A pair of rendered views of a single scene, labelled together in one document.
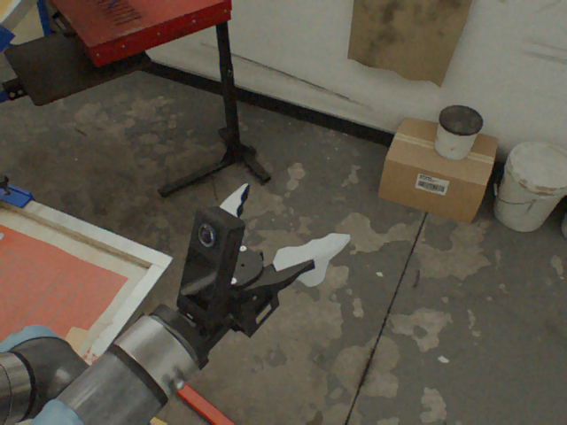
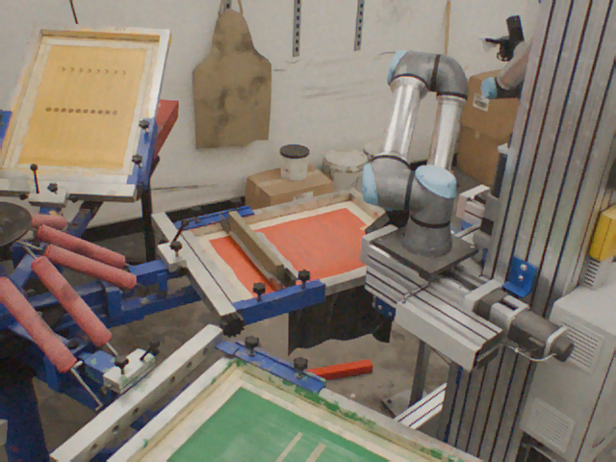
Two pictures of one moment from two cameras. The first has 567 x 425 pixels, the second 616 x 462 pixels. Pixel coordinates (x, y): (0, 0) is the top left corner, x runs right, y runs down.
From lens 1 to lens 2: 2.55 m
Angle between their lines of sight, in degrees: 46
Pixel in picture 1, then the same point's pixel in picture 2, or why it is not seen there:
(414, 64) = (247, 130)
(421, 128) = (265, 176)
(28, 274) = (304, 231)
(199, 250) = (514, 26)
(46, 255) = (296, 223)
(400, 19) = (229, 103)
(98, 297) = (348, 218)
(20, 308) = (328, 238)
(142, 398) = not seen: hidden behind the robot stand
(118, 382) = not seen: hidden behind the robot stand
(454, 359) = not seen: hidden behind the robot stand
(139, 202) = (121, 332)
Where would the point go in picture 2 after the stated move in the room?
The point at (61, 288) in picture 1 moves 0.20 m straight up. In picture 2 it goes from (328, 224) to (331, 179)
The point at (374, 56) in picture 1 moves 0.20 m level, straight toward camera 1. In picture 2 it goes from (218, 137) to (237, 146)
